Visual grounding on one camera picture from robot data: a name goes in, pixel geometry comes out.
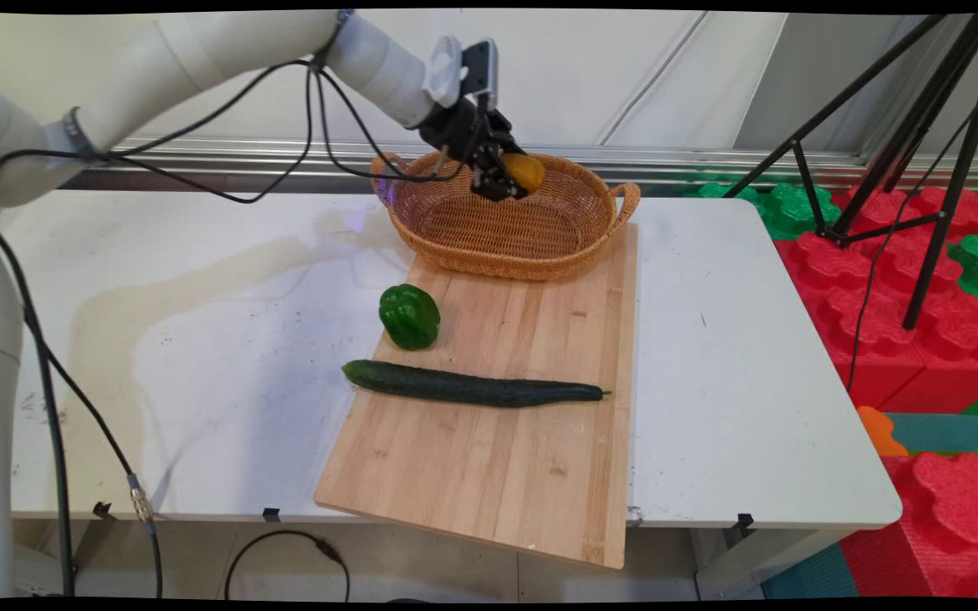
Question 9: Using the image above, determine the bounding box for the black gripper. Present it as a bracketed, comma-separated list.
[415, 96, 531, 203]

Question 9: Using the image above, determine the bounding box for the yellow toy bell pepper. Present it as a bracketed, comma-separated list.
[503, 153, 547, 193]

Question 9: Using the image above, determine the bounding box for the woven wicker basket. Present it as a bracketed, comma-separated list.
[369, 149, 643, 283]

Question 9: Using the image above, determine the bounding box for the green toy bell pepper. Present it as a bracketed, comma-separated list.
[379, 283, 442, 351]

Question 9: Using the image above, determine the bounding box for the dark green cucumber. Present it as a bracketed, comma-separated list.
[341, 359, 613, 409]

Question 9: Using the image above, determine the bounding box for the wooden cutting board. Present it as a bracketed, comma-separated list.
[313, 222, 639, 570]

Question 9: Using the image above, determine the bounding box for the large red foam block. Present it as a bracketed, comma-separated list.
[773, 187, 978, 414]

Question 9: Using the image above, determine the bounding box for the black tripod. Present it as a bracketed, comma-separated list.
[722, 13, 978, 332]

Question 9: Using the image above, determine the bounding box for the orange foam block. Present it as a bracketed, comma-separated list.
[857, 406, 911, 459]

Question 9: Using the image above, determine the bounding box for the white table leg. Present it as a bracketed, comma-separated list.
[693, 526, 868, 600]

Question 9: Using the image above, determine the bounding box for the teal foam mat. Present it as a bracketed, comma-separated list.
[884, 412, 978, 456]

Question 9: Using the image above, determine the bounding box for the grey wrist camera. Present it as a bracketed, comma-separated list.
[460, 39, 500, 109]

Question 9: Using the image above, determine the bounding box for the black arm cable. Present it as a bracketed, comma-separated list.
[0, 58, 490, 205]

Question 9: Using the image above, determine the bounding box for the aluminium rail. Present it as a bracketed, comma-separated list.
[60, 134, 978, 193]

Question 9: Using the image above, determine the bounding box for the thin black tripod cable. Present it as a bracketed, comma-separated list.
[846, 109, 975, 396]

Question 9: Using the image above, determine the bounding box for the looped black cable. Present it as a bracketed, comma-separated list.
[223, 530, 351, 603]

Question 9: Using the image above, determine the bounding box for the cable with metal connector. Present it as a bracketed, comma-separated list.
[0, 229, 164, 599]

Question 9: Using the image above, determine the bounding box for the thick black cable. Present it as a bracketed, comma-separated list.
[0, 191, 76, 597]

